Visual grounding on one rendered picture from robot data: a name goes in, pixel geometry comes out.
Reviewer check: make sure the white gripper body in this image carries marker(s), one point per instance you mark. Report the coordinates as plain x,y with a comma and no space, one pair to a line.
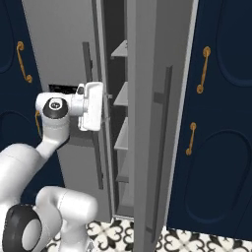
92,105

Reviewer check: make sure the grey fridge body with shelves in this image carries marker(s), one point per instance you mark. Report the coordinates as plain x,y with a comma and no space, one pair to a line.
113,29

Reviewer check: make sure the navy cupboard door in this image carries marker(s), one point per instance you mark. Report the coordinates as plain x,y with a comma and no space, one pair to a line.
8,39
216,183
229,49
13,128

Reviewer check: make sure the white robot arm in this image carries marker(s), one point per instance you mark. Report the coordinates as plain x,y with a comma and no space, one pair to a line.
19,164

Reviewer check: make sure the plain grey fridge door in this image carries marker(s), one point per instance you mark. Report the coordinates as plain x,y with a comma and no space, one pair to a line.
144,49

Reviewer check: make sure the grey fridge door with dispenser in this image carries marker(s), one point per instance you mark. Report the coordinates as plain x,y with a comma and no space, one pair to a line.
59,39

